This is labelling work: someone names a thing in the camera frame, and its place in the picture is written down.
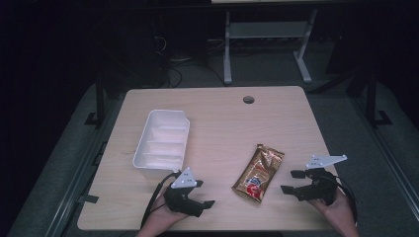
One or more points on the person's left hand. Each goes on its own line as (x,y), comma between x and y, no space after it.
(163,219)

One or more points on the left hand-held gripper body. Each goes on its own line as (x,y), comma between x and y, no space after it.
(180,199)

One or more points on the white metal desk frame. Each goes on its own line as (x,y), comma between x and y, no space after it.
(263,30)

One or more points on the gold snack packet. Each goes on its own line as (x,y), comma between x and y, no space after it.
(258,173)

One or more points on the black metal stand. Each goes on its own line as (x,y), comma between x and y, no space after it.
(99,102)
(372,98)

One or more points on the white plastic bin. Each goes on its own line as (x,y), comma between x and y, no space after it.
(162,141)

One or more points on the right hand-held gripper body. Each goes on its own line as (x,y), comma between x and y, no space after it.
(318,189)

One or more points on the black table edge bracket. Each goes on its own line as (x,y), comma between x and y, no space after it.
(89,198)

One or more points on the person's right hand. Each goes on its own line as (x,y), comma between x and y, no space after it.
(336,212)

